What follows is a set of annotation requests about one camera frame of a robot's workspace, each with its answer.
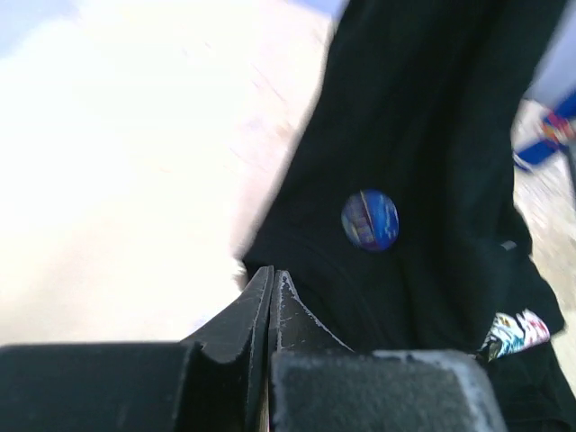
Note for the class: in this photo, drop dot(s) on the black printed t-shirt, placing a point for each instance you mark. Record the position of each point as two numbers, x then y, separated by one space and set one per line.
417 101

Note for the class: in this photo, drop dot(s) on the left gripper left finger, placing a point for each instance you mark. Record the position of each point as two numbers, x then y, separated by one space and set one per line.
210 381

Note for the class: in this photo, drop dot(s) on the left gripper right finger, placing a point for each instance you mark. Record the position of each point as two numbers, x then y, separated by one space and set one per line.
318 384

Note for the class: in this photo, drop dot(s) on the blue round brooch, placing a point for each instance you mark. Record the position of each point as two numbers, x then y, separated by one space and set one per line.
370 220

